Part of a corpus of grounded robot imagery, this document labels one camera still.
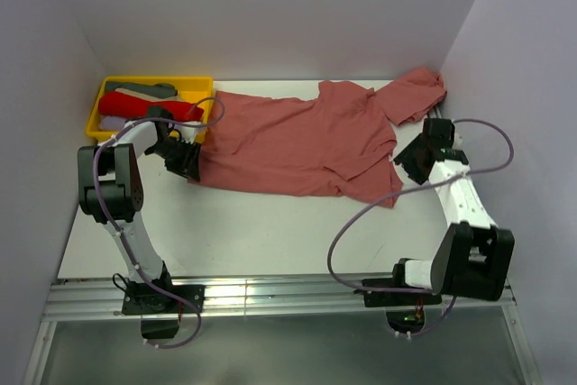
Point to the rolled grey t-shirt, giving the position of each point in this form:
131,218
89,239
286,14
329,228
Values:
160,90

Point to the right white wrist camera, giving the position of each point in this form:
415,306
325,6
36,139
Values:
457,142

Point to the folded salmon pink t-shirt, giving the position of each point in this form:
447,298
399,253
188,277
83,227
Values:
409,98

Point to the rolled lilac t-shirt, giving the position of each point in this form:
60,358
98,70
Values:
112,123

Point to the salmon pink t-shirt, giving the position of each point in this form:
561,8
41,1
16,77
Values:
409,98
336,145

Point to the aluminium rail frame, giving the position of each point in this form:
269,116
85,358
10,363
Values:
262,255

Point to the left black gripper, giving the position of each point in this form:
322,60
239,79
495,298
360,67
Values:
187,166

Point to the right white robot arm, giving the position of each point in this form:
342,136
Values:
473,258

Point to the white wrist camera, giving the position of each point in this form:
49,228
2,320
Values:
457,142
192,132

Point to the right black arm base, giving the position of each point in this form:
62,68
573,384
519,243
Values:
410,320

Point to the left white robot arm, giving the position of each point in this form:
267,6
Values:
110,189

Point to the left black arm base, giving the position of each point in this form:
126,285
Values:
161,315

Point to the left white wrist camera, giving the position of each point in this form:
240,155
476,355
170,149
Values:
192,132

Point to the rolled red t-shirt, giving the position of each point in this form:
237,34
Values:
129,104

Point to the yellow plastic tray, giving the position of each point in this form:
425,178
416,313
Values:
190,89

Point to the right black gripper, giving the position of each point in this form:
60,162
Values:
406,158

